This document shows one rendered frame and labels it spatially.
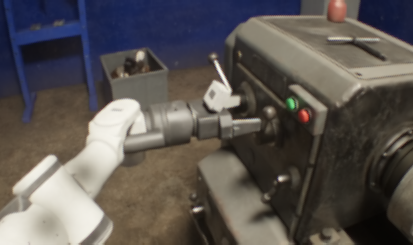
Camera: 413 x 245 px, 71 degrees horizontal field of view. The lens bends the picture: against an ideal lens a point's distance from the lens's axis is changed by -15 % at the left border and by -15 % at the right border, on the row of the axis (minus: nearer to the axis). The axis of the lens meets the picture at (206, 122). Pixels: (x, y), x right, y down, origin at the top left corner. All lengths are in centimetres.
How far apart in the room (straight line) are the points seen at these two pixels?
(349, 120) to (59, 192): 57
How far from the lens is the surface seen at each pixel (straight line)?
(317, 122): 72
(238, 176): 117
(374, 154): 88
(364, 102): 73
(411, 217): 80
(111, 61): 316
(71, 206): 43
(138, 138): 60
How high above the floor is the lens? 159
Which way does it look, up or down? 32 degrees down
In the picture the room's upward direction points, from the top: 1 degrees clockwise
